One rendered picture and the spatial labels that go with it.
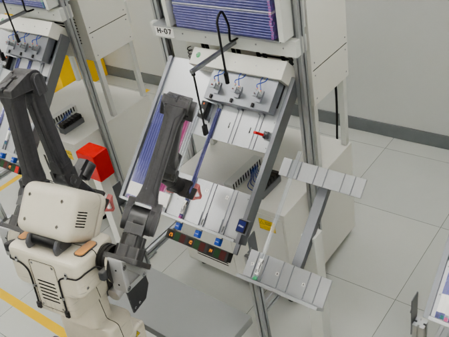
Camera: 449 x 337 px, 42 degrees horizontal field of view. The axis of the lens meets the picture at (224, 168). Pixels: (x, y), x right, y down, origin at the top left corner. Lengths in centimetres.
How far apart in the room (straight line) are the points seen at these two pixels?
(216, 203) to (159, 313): 51
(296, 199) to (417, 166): 140
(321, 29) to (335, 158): 70
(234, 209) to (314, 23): 83
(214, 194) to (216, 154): 65
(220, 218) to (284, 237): 39
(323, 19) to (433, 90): 152
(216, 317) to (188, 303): 14
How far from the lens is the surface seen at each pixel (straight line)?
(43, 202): 172
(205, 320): 226
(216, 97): 250
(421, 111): 401
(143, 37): 525
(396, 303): 305
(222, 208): 242
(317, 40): 252
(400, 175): 383
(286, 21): 226
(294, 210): 266
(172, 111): 173
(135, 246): 167
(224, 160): 301
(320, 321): 252
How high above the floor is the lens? 228
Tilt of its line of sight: 34 degrees down
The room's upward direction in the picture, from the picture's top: 11 degrees counter-clockwise
